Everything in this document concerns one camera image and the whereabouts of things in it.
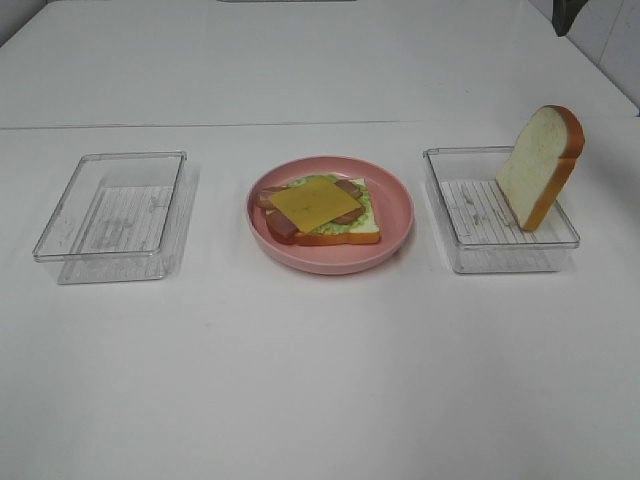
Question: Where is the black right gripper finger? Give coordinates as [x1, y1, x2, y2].
[552, 0, 585, 36]

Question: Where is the white bread slice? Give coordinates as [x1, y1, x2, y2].
[496, 105, 585, 231]
[264, 177, 382, 247]

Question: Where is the green lettuce leaf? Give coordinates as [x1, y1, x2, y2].
[265, 174, 379, 236]

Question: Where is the yellow cheese slice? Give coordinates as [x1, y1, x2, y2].
[270, 178, 361, 233]

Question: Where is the bacon strip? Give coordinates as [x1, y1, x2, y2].
[255, 176, 366, 225]
[265, 209, 298, 244]

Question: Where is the right clear plastic bin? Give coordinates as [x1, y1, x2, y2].
[423, 146, 580, 274]

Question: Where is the clear plastic bin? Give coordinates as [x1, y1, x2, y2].
[423, 146, 580, 274]
[32, 151, 199, 285]

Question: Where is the pink round plate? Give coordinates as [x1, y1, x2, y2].
[246, 156, 414, 275]

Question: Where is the left clear plastic bin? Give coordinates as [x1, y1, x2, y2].
[32, 151, 199, 285]

